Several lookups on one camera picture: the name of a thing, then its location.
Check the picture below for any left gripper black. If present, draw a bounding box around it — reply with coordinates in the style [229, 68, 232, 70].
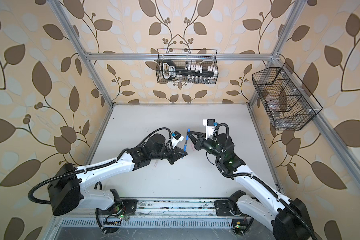
[149, 144, 189, 164]

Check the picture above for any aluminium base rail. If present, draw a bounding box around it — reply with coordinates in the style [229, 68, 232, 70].
[52, 197, 302, 230]

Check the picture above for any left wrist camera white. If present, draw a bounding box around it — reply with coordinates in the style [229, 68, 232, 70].
[171, 131, 184, 149]

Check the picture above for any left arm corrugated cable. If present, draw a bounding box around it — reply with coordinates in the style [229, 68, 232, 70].
[27, 127, 172, 205]

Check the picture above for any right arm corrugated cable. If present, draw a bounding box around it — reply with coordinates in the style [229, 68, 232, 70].
[212, 122, 319, 240]

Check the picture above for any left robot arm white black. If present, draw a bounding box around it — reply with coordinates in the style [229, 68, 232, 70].
[48, 132, 187, 216]

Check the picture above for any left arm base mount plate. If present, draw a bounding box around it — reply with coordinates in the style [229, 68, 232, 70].
[100, 199, 138, 216]

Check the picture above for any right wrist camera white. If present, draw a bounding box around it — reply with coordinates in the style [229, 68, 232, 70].
[203, 119, 218, 140]

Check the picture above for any blue pen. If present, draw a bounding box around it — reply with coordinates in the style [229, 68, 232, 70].
[183, 140, 188, 152]

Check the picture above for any black white tool in basket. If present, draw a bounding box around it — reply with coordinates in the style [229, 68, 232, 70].
[159, 60, 219, 80]

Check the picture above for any black wire basket wall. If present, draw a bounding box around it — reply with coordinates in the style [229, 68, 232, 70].
[252, 63, 323, 131]
[156, 48, 219, 85]

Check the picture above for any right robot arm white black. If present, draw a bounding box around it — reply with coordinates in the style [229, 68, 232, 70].
[187, 131, 317, 240]

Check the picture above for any black wire basket right wall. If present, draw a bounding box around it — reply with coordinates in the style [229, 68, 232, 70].
[252, 63, 323, 131]

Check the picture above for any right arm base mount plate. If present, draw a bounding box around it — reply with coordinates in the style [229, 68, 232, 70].
[214, 200, 246, 217]

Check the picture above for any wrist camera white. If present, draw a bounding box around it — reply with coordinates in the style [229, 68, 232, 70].
[203, 119, 218, 140]
[171, 131, 184, 149]

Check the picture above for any aluminium frame back crossbar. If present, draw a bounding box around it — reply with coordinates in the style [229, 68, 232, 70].
[84, 52, 274, 61]

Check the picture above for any black wire basket back wall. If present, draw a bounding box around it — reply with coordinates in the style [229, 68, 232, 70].
[156, 48, 219, 85]

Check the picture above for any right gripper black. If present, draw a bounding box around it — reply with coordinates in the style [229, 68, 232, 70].
[188, 131, 225, 162]

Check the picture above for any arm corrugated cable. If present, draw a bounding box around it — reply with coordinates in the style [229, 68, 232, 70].
[212, 122, 319, 240]
[27, 127, 172, 205]

